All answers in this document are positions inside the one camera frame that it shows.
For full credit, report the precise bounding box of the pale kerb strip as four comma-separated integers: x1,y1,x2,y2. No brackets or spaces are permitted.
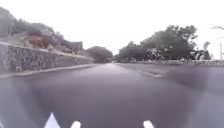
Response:
0,63,98,80

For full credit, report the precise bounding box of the round dark tree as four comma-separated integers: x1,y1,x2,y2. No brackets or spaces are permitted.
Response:
86,45,114,64

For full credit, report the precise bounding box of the grey asphalt road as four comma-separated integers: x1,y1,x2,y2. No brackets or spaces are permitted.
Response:
0,62,224,128

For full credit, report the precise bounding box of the rough stone retaining wall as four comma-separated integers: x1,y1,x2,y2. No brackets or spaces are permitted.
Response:
0,42,95,74

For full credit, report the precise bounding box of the clump of dark trees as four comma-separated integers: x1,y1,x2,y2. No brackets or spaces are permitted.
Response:
114,24,212,64

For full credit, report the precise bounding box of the low stone wall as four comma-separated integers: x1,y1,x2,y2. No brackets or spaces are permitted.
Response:
133,58,224,67

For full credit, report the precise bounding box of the pole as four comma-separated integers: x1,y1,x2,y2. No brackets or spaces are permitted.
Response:
217,41,224,61

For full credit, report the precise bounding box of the robot's own part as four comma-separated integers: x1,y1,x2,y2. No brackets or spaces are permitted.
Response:
142,119,155,128
70,120,82,128

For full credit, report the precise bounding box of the scrubby hillside slope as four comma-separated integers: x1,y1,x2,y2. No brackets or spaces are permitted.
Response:
0,6,88,58

